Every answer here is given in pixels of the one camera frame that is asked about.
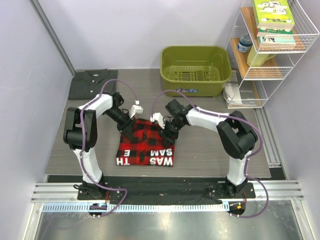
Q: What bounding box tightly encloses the aluminium rail frame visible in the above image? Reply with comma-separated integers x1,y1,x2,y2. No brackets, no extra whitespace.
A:
31,180,304,203

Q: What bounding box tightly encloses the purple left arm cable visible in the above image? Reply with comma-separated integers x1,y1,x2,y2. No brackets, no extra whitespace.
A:
79,79,140,230

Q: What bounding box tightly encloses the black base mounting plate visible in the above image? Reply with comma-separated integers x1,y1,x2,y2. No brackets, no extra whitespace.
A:
48,175,256,206

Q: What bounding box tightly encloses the yellow green pitcher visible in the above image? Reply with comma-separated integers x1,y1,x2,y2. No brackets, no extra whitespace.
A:
246,47,276,67

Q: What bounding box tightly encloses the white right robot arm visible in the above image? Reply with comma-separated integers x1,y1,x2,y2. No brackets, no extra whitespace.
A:
151,99,258,198

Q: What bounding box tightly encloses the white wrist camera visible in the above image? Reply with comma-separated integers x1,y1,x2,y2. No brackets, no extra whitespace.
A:
149,112,165,129
129,100,144,119

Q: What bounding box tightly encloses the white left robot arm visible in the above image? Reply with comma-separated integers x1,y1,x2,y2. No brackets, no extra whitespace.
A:
63,92,143,200

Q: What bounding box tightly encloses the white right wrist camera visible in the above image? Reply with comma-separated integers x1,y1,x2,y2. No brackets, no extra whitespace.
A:
149,112,165,129

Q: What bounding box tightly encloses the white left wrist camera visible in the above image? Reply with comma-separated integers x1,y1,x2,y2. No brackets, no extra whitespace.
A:
129,100,144,119

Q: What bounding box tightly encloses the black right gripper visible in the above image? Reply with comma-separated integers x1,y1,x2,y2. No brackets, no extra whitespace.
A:
158,118,186,148

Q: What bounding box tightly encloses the folded dark grey shirt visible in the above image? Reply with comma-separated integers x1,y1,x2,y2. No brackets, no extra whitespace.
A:
68,69,118,100

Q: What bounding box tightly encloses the white slotted cable duct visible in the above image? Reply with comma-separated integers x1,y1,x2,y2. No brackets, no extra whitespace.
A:
42,202,230,213

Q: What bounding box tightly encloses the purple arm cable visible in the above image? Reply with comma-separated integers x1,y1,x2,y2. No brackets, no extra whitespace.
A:
151,89,270,218
79,79,140,230

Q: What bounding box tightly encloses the blue white jar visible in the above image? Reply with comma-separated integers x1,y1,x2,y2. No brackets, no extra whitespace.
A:
237,33,253,53

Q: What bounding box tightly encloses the red black plaid shirt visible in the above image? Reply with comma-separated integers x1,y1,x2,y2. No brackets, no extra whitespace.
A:
115,118,175,167

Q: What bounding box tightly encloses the stacked books lower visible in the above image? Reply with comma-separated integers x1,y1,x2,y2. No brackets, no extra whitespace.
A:
256,28,296,47

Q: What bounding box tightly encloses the green white book top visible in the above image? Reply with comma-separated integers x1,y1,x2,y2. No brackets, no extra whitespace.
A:
251,0,295,31

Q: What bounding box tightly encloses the white booklet on table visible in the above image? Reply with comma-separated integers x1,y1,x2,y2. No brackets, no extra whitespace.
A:
223,83,243,107

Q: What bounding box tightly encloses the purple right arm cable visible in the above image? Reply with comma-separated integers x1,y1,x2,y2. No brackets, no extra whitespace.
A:
151,89,270,218

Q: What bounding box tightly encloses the olive green plastic basin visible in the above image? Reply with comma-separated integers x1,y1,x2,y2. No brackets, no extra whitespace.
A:
160,45,233,97

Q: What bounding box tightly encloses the white wire shelf rack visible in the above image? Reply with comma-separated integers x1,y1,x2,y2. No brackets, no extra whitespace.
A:
225,0,320,109

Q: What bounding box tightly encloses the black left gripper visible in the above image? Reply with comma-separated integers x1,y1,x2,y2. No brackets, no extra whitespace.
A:
104,108,137,140

